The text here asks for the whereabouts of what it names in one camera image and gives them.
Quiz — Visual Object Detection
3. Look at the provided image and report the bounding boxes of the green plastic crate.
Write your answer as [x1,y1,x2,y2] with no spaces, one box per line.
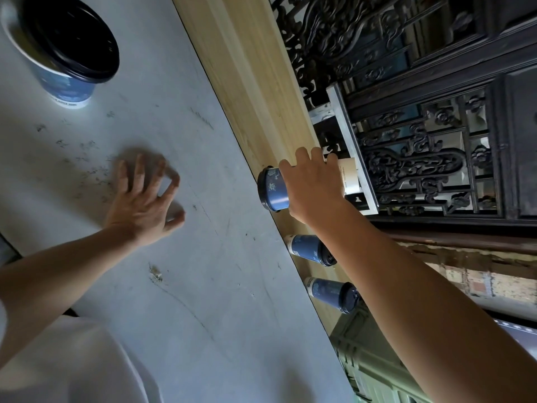
[329,304,435,403]

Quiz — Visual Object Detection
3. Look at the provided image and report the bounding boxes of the person's left forearm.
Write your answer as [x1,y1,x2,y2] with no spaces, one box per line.
[0,224,139,369]

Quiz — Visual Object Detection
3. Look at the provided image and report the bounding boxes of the silver metal frame stand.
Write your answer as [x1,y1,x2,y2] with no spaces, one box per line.
[308,83,380,215]

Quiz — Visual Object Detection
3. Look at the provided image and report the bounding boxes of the person's right hand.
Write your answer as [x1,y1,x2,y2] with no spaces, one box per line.
[279,147,358,236]

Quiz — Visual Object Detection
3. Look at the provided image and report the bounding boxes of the person's left hand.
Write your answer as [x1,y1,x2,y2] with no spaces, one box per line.
[104,153,186,248]

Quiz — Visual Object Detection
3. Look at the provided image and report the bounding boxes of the blue paper cup black lid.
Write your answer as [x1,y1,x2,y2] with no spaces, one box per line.
[257,157,362,213]
[305,277,362,315]
[285,234,337,267]

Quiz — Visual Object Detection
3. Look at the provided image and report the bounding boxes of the person's right forearm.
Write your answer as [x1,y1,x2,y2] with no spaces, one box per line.
[319,197,537,403]

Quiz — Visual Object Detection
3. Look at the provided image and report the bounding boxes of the light wooden shelf board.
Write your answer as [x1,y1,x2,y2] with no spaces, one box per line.
[170,0,366,332]

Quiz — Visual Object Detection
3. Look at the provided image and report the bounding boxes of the large blue cup black lid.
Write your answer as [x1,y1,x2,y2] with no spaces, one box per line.
[0,0,121,109]

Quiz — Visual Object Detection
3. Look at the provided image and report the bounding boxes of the person's white shirt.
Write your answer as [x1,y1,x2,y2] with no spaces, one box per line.
[0,298,162,403]

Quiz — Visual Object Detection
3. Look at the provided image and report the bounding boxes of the dark carved wooden screen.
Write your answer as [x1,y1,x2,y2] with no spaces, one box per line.
[268,0,537,226]

